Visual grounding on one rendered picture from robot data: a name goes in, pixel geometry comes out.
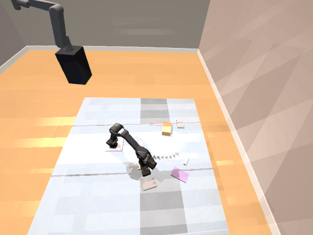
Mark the orange rectangular block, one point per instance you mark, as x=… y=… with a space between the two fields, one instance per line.
x=166 y=130

